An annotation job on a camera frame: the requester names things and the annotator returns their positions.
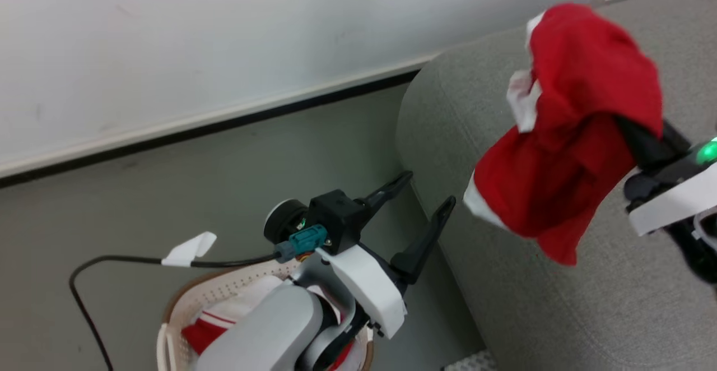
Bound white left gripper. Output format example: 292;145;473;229
315;170;457;340

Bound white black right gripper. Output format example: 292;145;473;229
616;114;717;238

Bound red garment with white trim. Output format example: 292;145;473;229
463;3;665;267

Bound white perforated laundry basket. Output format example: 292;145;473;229
156;258;375;371

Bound grey textured floor mat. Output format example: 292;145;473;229
441;350;499;371

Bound grey fabric sofa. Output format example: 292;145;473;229
395;0;717;371

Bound red white striped garment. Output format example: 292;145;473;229
181;275;359;371

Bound teal cable connector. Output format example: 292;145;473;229
274;224;329;264

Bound white cable tag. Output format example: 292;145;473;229
161;231;217;268

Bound white black wall baseboard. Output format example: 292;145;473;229
0;50;444;190

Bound thin black cable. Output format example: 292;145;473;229
69;251;283;371

